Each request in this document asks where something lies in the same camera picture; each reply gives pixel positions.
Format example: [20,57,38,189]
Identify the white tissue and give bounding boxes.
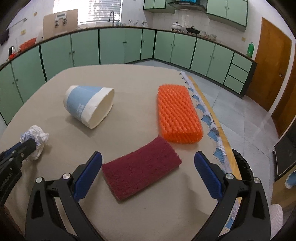
[20,125,49,162]

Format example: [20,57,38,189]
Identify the orange spiky sponge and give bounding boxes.
[157,84,203,144]

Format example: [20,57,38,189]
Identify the black trash bin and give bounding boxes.
[232,149,254,181]

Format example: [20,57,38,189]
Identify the green lower kitchen cabinets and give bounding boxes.
[1,27,256,124]

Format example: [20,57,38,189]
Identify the dark red scouring pad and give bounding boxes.
[102,137,182,201]

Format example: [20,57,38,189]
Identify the beige tablecloth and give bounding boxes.
[1,65,218,240]

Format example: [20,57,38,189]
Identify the blue white paper cup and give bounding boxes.
[63,85,115,130]

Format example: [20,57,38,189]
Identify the black glass cabinet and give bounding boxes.
[274,135,295,179]

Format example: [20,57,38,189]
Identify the blue cloth on box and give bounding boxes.
[285,170,296,189]

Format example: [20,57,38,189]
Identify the wooden door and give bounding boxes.
[271,56,296,138]
[246,18,292,111]

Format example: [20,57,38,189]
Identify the kettle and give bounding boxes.
[9,46,17,60]

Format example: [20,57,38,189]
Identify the red basin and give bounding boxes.
[20,38,37,51]

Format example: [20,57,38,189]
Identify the dark hanging towel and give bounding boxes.
[0,29,9,45]

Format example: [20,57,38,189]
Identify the green bottle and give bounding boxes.
[246,42,254,58]

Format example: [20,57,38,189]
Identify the cardboard box on counter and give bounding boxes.
[43,9,78,40]

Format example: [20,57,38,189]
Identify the black wok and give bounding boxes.
[186,26,200,36]

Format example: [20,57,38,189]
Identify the white pot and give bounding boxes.
[171,22,182,32]

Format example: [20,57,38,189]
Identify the faucet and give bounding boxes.
[108,11,115,27]

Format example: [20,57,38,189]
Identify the window with blinds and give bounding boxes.
[53,0,123,23]

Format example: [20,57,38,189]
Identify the range hood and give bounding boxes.
[169,0,208,13]

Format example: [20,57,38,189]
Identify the green upper wall cabinets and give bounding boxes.
[143,0,248,32]

